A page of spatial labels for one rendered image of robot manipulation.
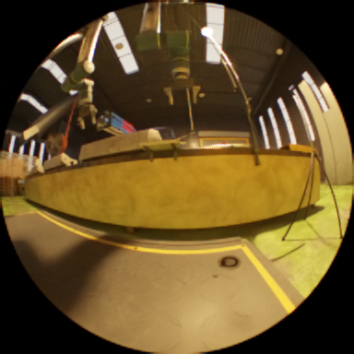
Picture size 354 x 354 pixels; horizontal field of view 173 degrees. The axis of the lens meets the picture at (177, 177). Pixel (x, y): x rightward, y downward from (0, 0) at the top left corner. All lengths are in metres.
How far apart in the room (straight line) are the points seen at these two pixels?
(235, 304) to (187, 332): 0.06
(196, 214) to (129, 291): 0.89
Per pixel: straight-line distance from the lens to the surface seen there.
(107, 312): 0.18
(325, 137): 5.61
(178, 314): 0.16
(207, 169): 0.98
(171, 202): 0.98
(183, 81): 0.72
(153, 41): 0.69
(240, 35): 10.38
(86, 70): 0.86
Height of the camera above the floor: 0.50
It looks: 2 degrees up
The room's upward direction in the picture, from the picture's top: 3 degrees counter-clockwise
